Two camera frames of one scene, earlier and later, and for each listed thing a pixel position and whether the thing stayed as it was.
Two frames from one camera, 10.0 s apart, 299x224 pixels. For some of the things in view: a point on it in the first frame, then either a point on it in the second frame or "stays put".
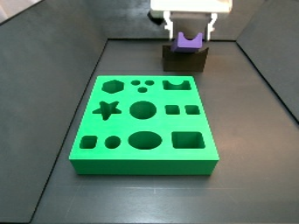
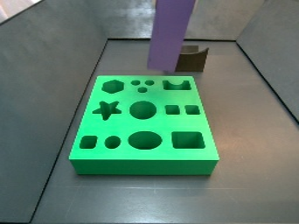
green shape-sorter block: (144, 129) stays put
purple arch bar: (187, 45) → (169, 30)
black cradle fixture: (183, 62) stays put
